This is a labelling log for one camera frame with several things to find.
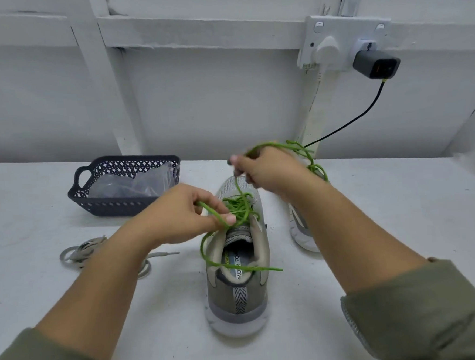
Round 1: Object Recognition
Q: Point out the green shoelace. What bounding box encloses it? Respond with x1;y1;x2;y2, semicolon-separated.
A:
287;137;330;185
191;139;311;278

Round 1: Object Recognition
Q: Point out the clear plastic bag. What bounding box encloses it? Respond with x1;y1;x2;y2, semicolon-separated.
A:
86;162;180;202

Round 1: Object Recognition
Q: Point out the white plug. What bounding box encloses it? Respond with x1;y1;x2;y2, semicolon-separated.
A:
313;34;343;68

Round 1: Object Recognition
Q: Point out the person's left hand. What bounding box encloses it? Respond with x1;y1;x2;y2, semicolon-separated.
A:
118;180;240;256

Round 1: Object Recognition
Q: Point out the white cable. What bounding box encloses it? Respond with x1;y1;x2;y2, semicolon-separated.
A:
290;64;333;144

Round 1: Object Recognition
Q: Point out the gray sneaker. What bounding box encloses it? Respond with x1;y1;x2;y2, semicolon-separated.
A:
194;173;277;341
283;157;335;256

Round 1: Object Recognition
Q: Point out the person's right hand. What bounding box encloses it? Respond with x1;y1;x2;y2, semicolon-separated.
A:
228;142;314;204

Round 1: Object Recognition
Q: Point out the dark plastic lattice basket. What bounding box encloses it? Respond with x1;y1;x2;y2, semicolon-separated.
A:
66;151;186;220

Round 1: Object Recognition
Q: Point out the person's right forearm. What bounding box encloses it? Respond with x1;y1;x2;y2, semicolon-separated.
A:
284;161;475;360

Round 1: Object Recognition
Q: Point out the person's left forearm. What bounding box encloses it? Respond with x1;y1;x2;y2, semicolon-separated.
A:
0;224;166;360

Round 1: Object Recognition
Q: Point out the white wall socket plate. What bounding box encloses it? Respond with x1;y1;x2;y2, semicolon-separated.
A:
294;10;395;74

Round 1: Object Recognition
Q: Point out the black cable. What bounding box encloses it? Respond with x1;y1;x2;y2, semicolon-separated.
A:
298;79;391;150

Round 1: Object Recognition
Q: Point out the gray charger adapter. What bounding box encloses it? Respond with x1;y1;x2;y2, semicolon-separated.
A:
351;46;403;83

